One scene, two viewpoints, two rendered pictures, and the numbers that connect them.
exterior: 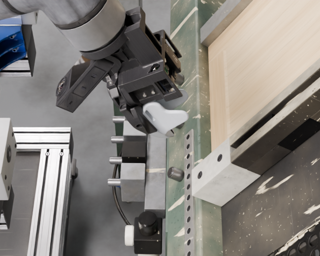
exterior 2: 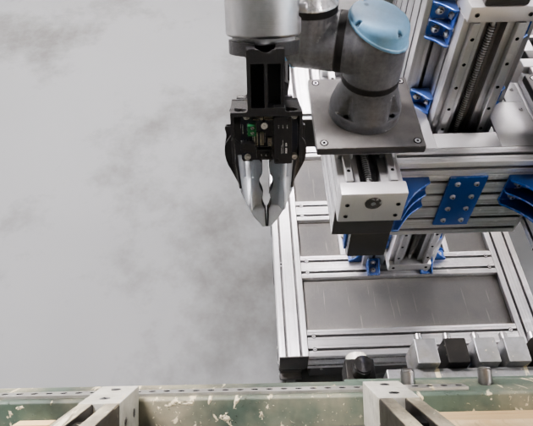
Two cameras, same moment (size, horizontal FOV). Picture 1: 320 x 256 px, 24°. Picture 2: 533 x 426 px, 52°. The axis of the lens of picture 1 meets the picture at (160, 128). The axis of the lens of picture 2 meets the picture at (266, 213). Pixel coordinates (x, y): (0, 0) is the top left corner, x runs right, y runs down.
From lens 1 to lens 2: 0.79 m
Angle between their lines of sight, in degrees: 52
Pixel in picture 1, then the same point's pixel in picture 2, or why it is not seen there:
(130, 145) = (461, 345)
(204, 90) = not seen: outside the picture
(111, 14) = (244, 11)
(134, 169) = (428, 352)
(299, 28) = not seen: outside the picture
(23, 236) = (414, 322)
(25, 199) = (454, 319)
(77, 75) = not seen: hidden behind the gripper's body
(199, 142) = (447, 394)
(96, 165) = not seen: outside the picture
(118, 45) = (234, 51)
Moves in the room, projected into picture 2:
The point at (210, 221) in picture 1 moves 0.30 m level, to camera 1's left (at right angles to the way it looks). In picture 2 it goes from (340, 409) to (321, 260)
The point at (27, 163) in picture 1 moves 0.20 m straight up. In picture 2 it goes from (495, 314) to (517, 282)
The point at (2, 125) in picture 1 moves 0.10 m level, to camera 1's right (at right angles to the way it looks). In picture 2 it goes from (398, 188) to (408, 228)
